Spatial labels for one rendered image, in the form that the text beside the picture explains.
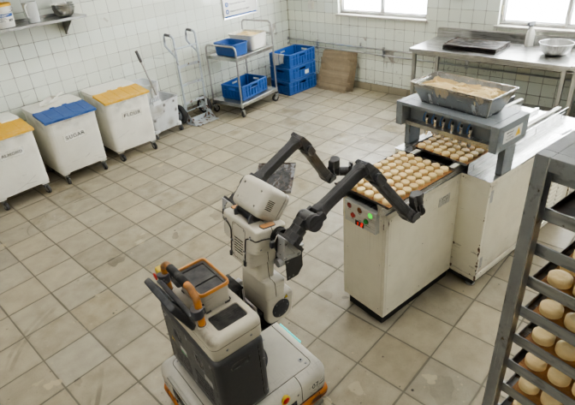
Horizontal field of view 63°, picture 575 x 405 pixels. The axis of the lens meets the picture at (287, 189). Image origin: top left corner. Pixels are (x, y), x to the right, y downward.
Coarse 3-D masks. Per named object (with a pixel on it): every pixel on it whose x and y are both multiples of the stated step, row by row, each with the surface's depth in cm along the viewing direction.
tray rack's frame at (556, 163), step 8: (568, 136) 94; (552, 144) 92; (560, 144) 92; (568, 144) 91; (560, 152) 89; (568, 152) 88; (552, 160) 87; (560, 160) 86; (568, 160) 86; (552, 168) 88; (560, 168) 86; (568, 168) 85; (568, 176) 86
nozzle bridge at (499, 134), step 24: (408, 96) 311; (408, 120) 309; (432, 120) 299; (456, 120) 285; (480, 120) 267; (504, 120) 264; (528, 120) 274; (408, 144) 325; (480, 144) 272; (504, 144) 265; (504, 168) 276
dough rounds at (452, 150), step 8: (440, 136) 313; (424, 144) 304; (432, 144) 303; (440, 144) 305; (448, 144) 302; (456, 144) 304; (464, 144) 300; (440, 152) 295; (448, 152) 291; (456, 152) 290; (464, 152) 290; (472, 152) 289; (480, 152) 290; (456, 160) 286; (464, 160) 281; (472, 160) 284
